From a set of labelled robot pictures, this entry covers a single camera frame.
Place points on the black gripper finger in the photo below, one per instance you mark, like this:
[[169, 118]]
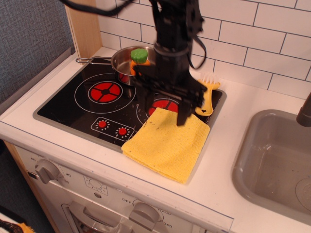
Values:
[[145, 97], [185, 109]]

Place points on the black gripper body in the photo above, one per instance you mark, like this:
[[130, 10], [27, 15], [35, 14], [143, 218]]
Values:
[[170, 75]]

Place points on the yellow cloth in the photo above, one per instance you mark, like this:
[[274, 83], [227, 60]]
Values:
[[165, 148]]

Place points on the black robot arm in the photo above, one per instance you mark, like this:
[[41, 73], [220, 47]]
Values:
[[177, 23]]

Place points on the red right stove knob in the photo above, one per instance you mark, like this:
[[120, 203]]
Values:
[[122, 131]]

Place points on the red stove knob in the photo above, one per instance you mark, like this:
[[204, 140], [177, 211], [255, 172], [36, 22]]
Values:
[[102, 124], [122, 131]]

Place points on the red left stove knob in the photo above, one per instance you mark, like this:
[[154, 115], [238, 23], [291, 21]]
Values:
[[102, 124]]

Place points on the black toy stove top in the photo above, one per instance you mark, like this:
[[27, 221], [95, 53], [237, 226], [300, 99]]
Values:
[[94, 94]]

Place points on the yellow dish brush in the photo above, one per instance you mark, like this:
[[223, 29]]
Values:
[[211, 82]]

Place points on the orange toy carrot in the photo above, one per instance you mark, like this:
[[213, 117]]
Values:
[[138, 57]]

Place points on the grey sink basin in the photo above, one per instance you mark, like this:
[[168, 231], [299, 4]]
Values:
[[273, 165]]

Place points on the grey oven knob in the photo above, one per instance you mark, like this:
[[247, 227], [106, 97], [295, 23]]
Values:
[[144, 215]]

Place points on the grey faucet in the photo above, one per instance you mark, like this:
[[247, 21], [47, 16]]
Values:
[[304, 116]]

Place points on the grey timer knob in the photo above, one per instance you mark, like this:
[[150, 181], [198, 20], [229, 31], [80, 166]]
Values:
[[46, 171]]

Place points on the orange fuzzy object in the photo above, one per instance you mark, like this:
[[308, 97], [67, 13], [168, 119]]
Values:
[[25, 228]]

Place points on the silver pot with handle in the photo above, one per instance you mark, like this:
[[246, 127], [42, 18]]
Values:
[[121, 62]]

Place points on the wooden side post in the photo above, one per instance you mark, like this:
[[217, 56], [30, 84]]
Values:
[[85, 32]]

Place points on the grey oven door handle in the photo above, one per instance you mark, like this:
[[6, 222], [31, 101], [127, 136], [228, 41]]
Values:
[[106, 221]]

